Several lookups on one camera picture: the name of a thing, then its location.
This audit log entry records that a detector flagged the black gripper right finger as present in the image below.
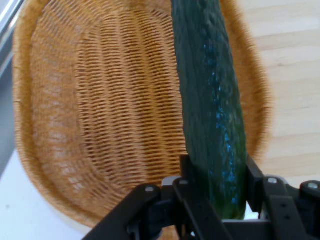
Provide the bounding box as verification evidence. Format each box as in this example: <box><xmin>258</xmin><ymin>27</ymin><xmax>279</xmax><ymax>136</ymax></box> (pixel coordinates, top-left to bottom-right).
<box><xmin>246</xmin><ymin>154</ymin><xmax>320</xmax><ymax>240</ymax></box>

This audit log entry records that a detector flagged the grey metal rail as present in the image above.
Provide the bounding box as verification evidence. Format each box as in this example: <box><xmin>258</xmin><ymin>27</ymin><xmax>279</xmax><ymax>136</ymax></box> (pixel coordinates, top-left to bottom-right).
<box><xmin>0</xmin><ymin>0</ymin><xmax>26</xmax><ymax>76</ymax></box>

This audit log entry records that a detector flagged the long dark green cucumber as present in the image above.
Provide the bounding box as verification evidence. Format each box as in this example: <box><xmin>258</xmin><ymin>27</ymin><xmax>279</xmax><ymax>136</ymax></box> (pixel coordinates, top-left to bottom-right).
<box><xmin>170</xmin><ymin>0</ymin><xmax>249</xmax><ymax>221</ymax></box>

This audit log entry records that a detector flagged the light wooden board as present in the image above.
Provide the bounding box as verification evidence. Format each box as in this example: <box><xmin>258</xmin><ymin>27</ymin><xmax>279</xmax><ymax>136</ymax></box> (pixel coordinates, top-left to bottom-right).
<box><xmin>237</xmin><ymin>0</ymin><xmax>320</xmax><ymax>188</ymax></box>

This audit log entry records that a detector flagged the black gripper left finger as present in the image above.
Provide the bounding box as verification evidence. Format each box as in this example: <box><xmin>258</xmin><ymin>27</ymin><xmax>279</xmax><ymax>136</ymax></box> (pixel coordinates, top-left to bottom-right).
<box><xmin>82</xmin><ymin>154</ymin><xmax>233</xmax><ymax>240</ymax></box>

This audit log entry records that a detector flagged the woven wicker basket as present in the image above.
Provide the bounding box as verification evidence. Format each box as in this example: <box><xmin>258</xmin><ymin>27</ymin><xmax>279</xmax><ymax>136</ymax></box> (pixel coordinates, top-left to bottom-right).
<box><xmin>12</xmin><ymin>0</ymin><xmax>275</xmax><ymax>240</ymax></box>

